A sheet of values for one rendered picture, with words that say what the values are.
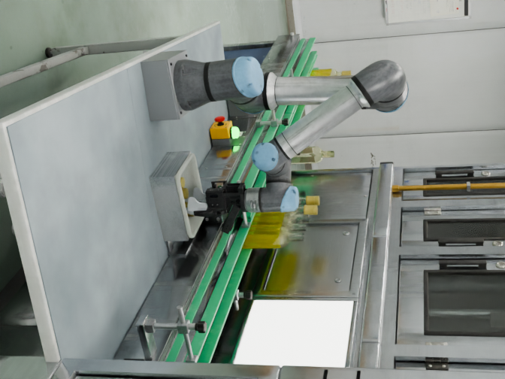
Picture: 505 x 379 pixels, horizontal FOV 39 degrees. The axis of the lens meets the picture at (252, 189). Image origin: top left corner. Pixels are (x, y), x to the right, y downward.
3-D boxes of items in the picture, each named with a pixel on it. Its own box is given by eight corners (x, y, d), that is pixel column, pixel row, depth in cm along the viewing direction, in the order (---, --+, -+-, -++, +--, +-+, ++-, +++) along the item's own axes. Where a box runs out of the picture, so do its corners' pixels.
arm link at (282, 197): (299, 185, 213) (299, 213, 212) (264, 186, 216) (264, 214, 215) (294, 181, 206) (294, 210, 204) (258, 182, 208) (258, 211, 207)
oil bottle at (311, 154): (274, 165, 309) (334, 163, 303) (272, 156, 305) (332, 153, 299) (276, 157, 313) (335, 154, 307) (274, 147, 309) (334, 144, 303)
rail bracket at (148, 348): (125, 365, 178) (210, 368, 172) (110, 312, 170) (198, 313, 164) (131, 352, 182) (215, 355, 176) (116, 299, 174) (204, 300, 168)
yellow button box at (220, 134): (211, 146, 264) (230, 145, 262) (207, 127, 260) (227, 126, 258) (216, 137, 270) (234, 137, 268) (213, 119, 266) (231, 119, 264)
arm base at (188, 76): (169, 64, 200) (202, 59, 198) (185, 56, 214) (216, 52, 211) (179, 116, 205) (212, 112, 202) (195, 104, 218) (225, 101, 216)
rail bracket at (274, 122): (254, 128, 277) (288, 127, 274) (252, 111, 274) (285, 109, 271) (256, 125, 281) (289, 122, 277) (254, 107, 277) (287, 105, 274)
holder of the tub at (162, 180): (167, 256, 217) (191, 256, 215) (148, 177, 205) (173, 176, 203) (183, 227, 232) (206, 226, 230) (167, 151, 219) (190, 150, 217)
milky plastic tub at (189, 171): (164, 242, 215) (192, 241, 212) (149, 177, 204) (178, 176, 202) (181, 213, 229) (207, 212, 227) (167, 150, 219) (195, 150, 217)
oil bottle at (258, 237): (225, 250, 233) (289, 249, 227) (222, 234, 230) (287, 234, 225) (229, 240, 237) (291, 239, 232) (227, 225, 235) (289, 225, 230)
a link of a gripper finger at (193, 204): (176, 195, 215) (206, 192, 214) (179, 212, 217) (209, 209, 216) (174, 200, 212) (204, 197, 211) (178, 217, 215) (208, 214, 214)
